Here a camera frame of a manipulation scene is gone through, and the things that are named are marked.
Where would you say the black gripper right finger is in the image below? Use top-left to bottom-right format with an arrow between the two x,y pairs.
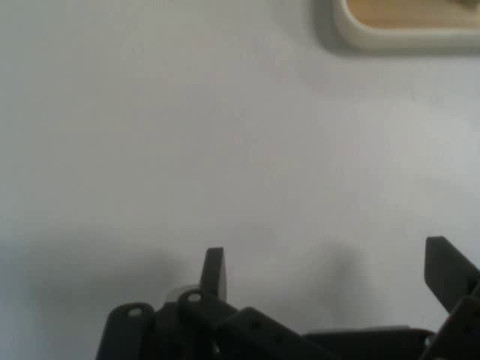
421,235 -> 480,360

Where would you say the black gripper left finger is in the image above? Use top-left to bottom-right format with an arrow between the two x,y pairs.
95,246 -> 332,360

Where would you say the cream tray with wooden base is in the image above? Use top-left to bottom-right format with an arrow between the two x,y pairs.
313,0 -> 480,57

